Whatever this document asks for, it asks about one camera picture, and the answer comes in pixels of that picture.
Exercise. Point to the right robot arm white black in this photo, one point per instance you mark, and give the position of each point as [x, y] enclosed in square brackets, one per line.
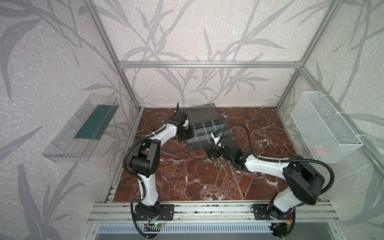
[306, 179]

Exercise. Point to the white wire mesh basket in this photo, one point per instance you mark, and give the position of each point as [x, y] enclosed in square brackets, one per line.
[326, 133]

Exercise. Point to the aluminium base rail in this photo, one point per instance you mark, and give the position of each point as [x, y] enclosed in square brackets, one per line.
[211, 212]

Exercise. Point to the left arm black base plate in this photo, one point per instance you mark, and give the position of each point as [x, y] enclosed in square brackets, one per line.
[162, 212]

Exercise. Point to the grey compartment organizer box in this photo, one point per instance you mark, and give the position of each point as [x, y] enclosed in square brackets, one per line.
[204, 119]

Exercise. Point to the aluminium frame back crossbar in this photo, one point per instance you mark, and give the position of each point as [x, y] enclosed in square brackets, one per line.
[199, 64]

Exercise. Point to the clear plastic wall bin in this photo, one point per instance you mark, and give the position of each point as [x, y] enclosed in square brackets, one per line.
[78, 139]

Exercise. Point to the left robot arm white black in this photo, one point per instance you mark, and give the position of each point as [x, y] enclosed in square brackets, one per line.
[143, 159]

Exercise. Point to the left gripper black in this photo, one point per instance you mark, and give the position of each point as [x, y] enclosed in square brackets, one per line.
[186, 132]

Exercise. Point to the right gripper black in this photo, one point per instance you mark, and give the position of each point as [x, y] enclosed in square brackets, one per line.
[218, 150]

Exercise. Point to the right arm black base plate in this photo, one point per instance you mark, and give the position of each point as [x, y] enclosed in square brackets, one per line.
[263, 212]

